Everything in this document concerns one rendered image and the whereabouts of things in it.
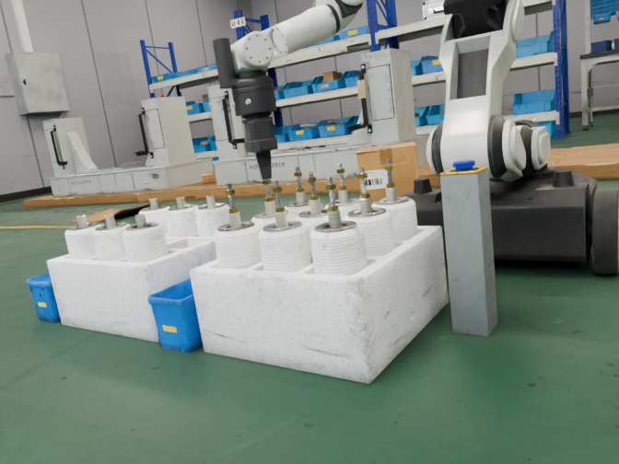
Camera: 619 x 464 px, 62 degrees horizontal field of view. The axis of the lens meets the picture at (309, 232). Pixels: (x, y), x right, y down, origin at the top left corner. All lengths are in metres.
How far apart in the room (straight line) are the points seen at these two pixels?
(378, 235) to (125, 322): 0.64
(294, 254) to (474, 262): 0.33
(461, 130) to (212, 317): 0.68
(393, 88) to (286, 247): 2.30
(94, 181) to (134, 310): 3.76
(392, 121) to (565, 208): 1.97
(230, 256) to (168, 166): 3.28
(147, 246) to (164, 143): 3.10
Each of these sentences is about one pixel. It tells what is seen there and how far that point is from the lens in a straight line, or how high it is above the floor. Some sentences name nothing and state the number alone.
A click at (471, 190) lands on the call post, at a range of 0.97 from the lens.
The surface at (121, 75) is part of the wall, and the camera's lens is 8.83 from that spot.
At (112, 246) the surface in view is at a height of 0.21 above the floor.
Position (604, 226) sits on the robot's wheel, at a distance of 1.29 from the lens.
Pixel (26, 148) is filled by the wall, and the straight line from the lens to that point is 7.77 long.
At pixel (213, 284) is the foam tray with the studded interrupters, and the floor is 0.15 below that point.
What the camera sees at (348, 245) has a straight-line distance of 0.87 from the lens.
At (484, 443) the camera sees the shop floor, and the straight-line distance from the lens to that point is 0.76.
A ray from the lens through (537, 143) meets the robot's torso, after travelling 1.57.
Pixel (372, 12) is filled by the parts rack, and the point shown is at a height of 1.52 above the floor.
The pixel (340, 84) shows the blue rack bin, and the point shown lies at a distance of 6.30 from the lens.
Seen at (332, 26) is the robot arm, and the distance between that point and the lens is 1.20.
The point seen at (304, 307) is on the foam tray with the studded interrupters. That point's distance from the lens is 0.90.
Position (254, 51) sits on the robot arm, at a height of 0.59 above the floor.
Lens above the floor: 0.43
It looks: 12 degrees down
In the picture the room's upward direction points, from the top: 8 degrees counter-clockwise
